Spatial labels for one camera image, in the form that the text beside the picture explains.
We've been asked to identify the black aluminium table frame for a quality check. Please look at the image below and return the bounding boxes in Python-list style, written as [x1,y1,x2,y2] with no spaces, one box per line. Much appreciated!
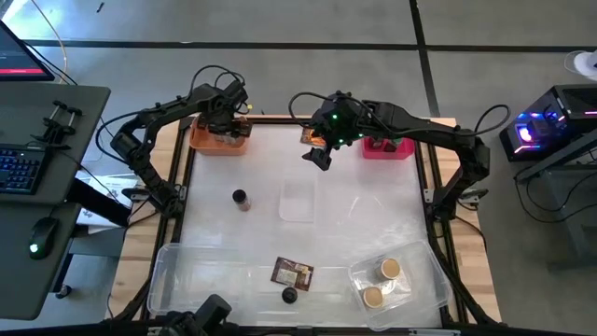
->
[109,113,500,336]

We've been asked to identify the large clear plastic bin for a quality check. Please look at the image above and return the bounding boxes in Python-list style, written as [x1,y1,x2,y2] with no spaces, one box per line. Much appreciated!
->
[347,237,453,331]
[146,243,256,318]

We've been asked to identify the blue-label black-lid spice jar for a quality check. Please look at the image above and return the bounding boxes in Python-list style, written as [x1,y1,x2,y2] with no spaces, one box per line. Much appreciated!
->
[231,188,252,213]

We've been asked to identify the orange spice packet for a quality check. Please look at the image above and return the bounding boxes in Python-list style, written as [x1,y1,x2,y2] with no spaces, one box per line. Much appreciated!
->
[299,126,328,149]

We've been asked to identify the orange plastic bin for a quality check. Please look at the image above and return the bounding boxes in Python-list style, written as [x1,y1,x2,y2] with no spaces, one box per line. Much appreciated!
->
[188,116,249,157]

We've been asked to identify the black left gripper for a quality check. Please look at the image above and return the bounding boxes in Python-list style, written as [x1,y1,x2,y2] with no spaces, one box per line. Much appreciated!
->
[198,109,255,146]

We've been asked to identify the black desk monitor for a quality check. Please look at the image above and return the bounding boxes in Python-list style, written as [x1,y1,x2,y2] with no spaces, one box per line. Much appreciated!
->
[0,21,56,83]

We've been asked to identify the backlit black keyboard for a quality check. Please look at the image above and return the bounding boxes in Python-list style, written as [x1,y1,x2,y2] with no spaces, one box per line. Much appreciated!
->
[0,147,49,195]

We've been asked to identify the black lit computer tower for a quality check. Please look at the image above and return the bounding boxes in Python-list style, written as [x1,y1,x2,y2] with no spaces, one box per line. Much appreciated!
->
[498,83,597,163]

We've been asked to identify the black desk clamp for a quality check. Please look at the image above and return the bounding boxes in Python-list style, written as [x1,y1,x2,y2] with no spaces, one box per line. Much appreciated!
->
[30,99,86,151]

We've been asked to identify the gold-lid spice jar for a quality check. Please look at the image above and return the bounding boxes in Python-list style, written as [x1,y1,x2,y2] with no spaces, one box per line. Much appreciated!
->
[375,257,402,283]
[362,285,386,310]

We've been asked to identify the clear plastic bag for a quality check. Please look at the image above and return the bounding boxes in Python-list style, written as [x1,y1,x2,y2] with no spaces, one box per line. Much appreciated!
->
[352,268,414,307]

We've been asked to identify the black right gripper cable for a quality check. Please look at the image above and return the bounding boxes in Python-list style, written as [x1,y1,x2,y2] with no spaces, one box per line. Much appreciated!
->
[287,91,337,130]

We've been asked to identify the pink plastic bin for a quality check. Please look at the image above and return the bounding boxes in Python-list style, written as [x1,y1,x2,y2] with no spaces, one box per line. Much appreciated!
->
[361,134,417,161]

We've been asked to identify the grey metal cart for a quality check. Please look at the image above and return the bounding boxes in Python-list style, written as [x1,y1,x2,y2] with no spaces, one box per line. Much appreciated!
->
[515,128,597,272]

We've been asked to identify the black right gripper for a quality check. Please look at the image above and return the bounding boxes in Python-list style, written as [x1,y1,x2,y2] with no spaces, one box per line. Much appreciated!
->
[301,91,372,173]

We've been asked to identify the white printed papers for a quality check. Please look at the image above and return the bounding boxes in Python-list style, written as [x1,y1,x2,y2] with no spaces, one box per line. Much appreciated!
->
[74,168,141,234]

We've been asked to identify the black computer mouse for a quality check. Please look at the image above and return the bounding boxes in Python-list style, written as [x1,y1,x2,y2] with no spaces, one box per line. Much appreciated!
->
[27,216,61,261]

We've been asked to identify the brown spice packet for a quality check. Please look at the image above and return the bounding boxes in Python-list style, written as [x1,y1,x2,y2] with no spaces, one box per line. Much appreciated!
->
[270,256,315,293]

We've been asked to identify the small translucent plastic bin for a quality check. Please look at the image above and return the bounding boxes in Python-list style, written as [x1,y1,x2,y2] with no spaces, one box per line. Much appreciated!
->
[278,166,319,224]

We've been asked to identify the black desk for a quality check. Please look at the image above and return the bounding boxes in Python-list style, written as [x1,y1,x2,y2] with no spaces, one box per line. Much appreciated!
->
[0,82,112,321]

